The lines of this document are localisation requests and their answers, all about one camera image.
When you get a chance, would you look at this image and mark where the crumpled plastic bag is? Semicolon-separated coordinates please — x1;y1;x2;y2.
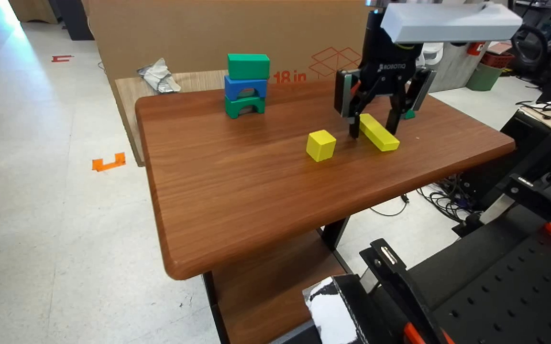
138;58;182;96

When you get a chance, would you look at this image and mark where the large cardboard box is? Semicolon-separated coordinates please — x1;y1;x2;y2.
83;0;372;89

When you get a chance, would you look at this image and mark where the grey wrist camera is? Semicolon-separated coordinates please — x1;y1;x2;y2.
334;68;437;123

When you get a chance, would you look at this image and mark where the blue arch block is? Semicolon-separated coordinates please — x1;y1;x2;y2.
225;75;270;104

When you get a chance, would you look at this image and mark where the green rectangular block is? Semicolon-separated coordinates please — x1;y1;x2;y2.
226;52;272;83

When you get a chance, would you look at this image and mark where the yellow rectangular block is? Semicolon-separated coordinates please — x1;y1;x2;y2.
358;114;402;154

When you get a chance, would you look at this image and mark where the green bin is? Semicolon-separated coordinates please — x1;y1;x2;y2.
466;62;504;93

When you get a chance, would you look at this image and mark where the wooden lower table shelf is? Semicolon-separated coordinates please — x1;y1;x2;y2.
209;230;353;344

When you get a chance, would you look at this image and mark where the black cables bundle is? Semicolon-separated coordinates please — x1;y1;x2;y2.
370;180;479;224

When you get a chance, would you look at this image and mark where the green arch block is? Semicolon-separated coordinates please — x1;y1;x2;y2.
225;94;269;121

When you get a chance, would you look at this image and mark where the yellow cube block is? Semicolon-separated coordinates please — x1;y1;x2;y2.
305;129;339;165

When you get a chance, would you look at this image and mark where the orange floor tape marker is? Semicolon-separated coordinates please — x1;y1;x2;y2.
91;152;129;175

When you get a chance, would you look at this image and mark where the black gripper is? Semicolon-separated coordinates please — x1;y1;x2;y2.
349;58;429;140

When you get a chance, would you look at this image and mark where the black perforated mounting board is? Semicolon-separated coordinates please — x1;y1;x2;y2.
408;219;551;344

